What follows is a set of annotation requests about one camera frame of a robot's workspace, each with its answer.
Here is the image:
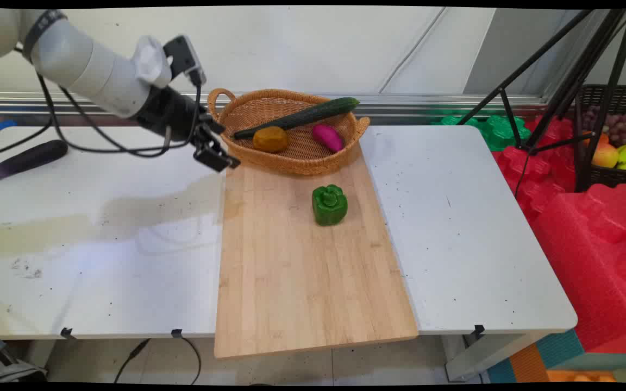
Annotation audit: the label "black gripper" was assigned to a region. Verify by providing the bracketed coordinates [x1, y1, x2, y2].
[135, 85, 241, 174]

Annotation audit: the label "orange-brown potato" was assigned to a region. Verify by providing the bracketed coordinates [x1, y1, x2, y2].
[252, 126, 290, 154]

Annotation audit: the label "woven wicker basket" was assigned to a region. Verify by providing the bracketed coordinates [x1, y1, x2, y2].
[208, 88, 371, 176]

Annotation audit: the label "long green cucumber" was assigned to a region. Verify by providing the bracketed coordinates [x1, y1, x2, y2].
[234, 97, 360, 140]

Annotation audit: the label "magenta sweet potato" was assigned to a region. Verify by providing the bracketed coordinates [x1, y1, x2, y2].
[311, 123, 345, 154]

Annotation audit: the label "green bell pepper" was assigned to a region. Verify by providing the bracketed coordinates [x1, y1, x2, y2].
[312, 184, 348, 227]

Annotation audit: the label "wooden cutting board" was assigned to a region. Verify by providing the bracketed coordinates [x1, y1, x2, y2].
[214, 146, 420, 360]

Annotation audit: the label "dark purple eggplant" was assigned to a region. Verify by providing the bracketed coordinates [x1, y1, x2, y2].
[0, 140, 69, 182]

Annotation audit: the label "green foam mat pieces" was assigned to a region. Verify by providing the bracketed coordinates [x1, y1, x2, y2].
[431, 113, 533, 152]

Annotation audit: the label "grey black equipment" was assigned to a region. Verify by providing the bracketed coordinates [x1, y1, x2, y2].
[0, 320, 48, 384]

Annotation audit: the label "red foam mat pieces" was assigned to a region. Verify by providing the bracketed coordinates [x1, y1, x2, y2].
[491, 115, 583, 220]

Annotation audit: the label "white table leg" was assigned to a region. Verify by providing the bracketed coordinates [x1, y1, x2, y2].
[442, 331, 554, 383]

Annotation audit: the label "black tripod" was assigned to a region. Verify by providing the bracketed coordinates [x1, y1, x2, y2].
[457, 8, 626, 194]

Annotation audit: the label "teal and orange mat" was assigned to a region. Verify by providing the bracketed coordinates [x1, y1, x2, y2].
[487, 328, 626, 384]

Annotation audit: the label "yellow-red mango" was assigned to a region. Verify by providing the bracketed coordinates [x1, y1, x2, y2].
[591, 143, 620, 169]

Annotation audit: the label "large red foam block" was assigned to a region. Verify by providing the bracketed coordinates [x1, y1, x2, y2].
[530, 183, 626, 355]

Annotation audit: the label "bunch of purple grapes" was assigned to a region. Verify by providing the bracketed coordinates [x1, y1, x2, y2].
[585, 105, 626, 148]

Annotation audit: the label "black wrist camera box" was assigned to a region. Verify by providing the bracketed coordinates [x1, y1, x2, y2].
[163, 35, 207, 87]

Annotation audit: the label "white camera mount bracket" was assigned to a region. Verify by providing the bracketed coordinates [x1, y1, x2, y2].
[132, 35, 173, 89]

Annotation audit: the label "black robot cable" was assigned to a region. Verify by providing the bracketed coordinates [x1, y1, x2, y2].
[0, 46, 206, 159]

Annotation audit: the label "black cable under table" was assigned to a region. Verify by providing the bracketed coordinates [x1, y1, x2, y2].
[114, 334, 203, 386]

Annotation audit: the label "aluminium wall rail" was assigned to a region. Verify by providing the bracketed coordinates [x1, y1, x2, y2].
[0, 91, 552, 127]

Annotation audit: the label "black wire fruit basket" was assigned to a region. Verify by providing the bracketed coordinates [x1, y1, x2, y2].
[573, 84, 626, 192]

